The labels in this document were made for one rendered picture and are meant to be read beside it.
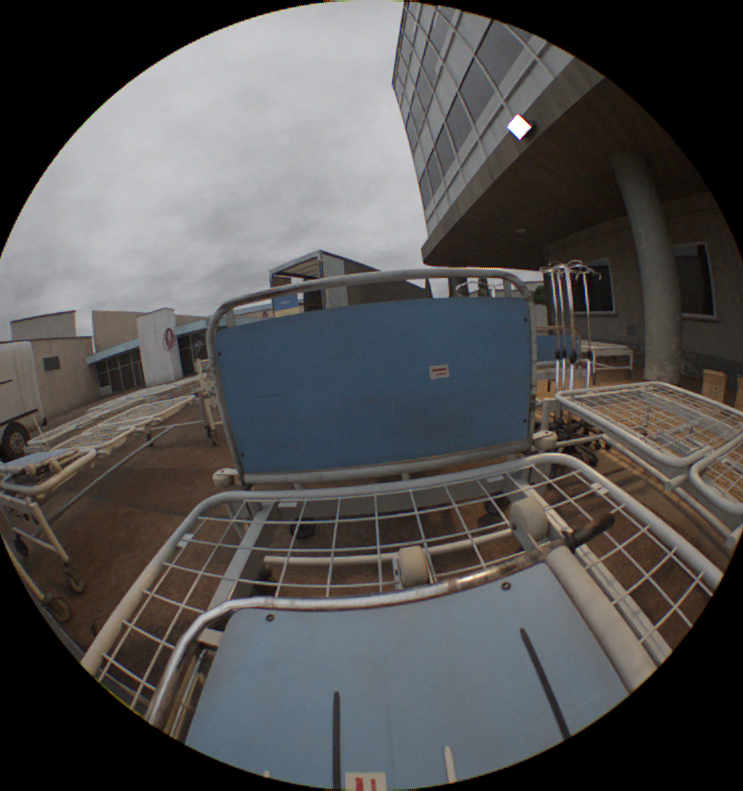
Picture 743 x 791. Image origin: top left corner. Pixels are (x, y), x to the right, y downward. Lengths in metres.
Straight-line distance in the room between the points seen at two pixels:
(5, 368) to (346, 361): 7.51
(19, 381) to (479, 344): 7.83
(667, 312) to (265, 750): 4.16
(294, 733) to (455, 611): 0.18
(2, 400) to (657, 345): 11.00
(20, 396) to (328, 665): 7.59
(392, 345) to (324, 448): 0.26
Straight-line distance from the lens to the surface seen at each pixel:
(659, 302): 4.04
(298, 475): 0.61
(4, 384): 7.55
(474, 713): 0.24
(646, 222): 4.25
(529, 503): 0.34
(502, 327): 0.58
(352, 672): 0.26
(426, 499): 0.64
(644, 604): 1.13
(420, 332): 0.51
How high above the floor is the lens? 0.80
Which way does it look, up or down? 13 degrees down
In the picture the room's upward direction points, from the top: 7 degrees counter-clockwise
